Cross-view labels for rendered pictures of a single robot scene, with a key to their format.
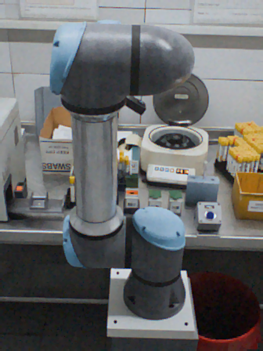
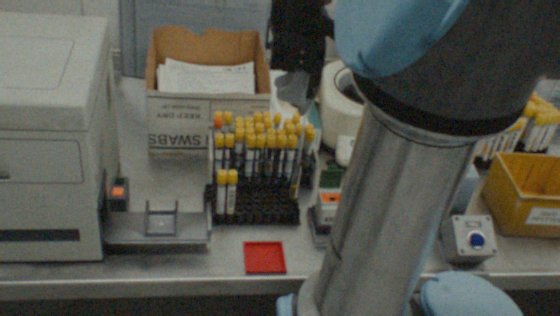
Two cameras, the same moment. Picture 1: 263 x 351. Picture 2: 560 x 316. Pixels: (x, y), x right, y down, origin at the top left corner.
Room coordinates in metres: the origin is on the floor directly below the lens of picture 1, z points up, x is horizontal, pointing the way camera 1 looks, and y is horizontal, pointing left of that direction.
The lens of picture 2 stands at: (0.41, 0.23, 1.60)
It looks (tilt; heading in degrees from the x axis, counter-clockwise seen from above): 37 degrees down; 349
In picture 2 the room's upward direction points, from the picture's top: 7 degrees clockwise
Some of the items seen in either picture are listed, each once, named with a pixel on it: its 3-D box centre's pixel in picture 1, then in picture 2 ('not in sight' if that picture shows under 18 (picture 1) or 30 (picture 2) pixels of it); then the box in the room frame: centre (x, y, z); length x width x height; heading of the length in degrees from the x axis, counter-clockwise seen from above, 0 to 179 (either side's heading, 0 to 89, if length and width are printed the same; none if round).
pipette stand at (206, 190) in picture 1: (201, 192); (442, 189); (1.22, -0.24, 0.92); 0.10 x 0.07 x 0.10; 85
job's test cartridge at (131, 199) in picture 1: (131, 200); (329, 210); (1.16, -0.01, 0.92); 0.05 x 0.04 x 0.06; 0
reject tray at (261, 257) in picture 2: not in sight; (264, 256); (1.09, 0.10, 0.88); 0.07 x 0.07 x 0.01; 0
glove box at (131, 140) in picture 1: (127, 150); (292, 106); (1.50, 0.01, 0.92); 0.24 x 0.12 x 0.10; 0
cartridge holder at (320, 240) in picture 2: (131, 208); (326, 222); (1.16, -0.01, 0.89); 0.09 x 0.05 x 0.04; 0
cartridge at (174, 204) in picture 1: (174, 203); not in sight; (1.17, -0.15, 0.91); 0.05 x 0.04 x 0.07; 0
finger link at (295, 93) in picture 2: not in sight; (295, 95); (1.20, 0.07, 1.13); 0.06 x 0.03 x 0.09; 91
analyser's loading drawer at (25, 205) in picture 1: (31, 202); (147, 222); (1.13, 0.30, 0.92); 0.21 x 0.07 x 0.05; 90
